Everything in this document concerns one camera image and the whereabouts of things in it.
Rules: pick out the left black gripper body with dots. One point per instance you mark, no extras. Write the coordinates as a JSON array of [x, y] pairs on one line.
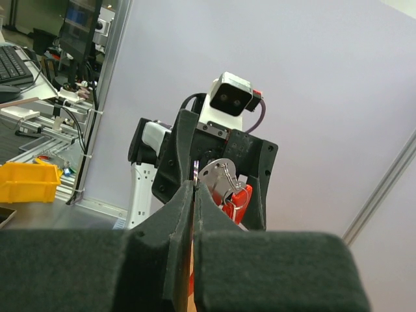
[[205, 147]]

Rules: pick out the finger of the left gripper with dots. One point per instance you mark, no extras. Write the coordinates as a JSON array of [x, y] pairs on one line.
[[254, 158], [174, 167]]

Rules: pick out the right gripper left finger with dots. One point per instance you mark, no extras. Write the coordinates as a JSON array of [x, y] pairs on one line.
[[142, 269]]

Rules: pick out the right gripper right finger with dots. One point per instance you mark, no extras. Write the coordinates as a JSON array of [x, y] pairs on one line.
[[237, 270]]

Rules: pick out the red key tag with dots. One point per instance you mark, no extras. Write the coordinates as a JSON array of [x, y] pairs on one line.
[[237, 205]]

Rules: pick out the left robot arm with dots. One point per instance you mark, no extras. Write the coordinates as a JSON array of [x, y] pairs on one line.
[[143, 156]]

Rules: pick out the yellow plastic bin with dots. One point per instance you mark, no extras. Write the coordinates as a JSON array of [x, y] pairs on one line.
[[24, 182]]

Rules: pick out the smartphone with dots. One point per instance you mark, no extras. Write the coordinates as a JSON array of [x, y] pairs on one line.
[[6, 215]]

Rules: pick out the black monitor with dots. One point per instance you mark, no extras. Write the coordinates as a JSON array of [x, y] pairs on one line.
[[76, 39]]

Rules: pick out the black keyboard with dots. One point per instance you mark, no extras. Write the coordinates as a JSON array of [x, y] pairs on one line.
[[13, 69]]

